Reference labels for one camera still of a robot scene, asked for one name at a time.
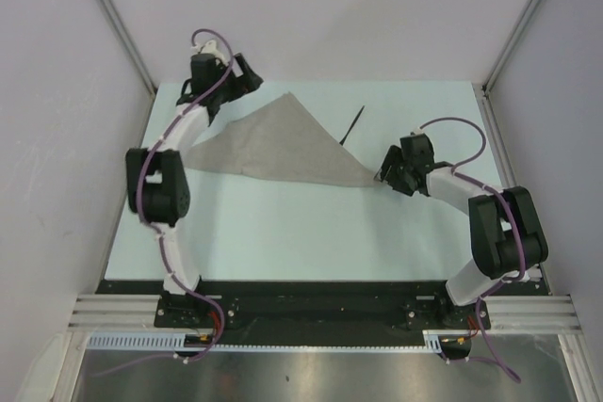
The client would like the light blue cable duct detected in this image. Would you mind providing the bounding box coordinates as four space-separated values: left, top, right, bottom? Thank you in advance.
87 332 442 354

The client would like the grey cloth napkin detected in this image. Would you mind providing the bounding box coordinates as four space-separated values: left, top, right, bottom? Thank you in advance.
184 93 378 187

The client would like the right side aluminium rail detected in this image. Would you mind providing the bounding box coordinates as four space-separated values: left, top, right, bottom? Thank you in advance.
478 86 546 283

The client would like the aluminium rail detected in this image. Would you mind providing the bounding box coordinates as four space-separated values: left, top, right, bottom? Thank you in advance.
478 86 546 283
68 295 159 331

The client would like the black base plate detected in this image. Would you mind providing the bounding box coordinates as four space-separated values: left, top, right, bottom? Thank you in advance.
96 280 491 346

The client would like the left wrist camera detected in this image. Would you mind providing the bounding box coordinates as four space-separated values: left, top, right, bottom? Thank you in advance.
191 39 226 61

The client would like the left aluminium frame post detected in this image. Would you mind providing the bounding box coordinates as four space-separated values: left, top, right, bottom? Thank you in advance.
95 0 158 98

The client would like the right aluminium frame post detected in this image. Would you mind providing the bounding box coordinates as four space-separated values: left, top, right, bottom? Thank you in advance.
481 0 544 96

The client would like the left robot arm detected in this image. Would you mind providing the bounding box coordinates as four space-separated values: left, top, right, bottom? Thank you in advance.
125 51 263 327

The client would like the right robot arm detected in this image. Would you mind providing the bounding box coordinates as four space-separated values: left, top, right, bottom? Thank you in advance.
376 134 549 328

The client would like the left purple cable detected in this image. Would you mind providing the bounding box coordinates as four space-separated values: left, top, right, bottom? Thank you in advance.
91 28 236 378

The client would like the aluminium frame post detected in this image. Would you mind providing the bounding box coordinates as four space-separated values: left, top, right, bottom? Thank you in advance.
95 0 158 98
481 0 544 96

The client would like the front aluminium rail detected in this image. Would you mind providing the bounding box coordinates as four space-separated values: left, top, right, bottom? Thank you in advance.
68 295 159 331

